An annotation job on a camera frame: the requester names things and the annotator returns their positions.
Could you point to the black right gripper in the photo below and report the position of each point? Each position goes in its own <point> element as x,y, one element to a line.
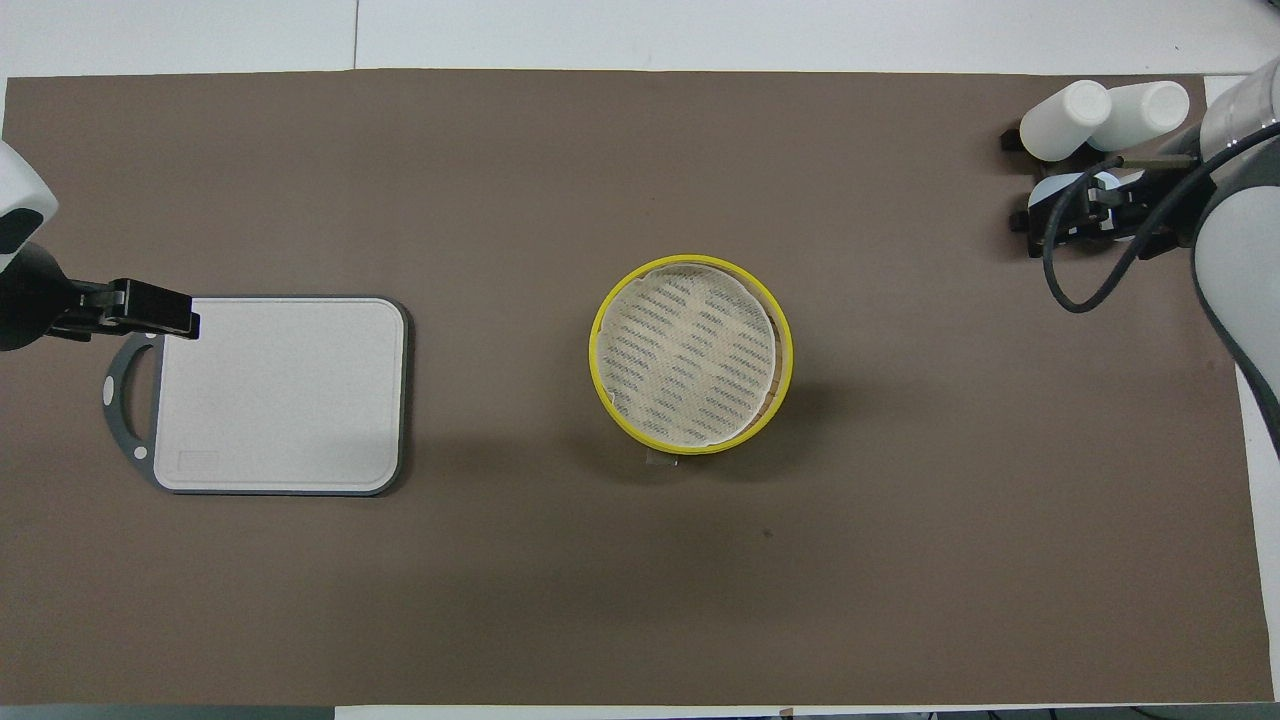
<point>1170,215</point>

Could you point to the grey cutting board black rim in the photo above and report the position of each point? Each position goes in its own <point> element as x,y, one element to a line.
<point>290,400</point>

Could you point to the light blue plastic cup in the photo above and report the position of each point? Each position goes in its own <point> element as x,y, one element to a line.
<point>1058,188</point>

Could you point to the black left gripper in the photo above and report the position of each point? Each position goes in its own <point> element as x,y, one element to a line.
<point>25,300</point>

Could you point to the beige perforated steamer liner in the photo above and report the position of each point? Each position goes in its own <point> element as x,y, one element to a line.
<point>690,355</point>

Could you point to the white cup blue rim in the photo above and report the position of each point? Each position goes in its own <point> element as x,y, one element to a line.
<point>1150,112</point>

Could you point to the yellow bamboo steamer tier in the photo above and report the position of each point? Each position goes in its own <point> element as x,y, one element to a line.
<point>597,340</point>

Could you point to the brown table mat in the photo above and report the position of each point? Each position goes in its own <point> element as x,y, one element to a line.
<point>900,500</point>

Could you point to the black cup rack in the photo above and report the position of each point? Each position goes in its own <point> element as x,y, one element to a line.
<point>1012,138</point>

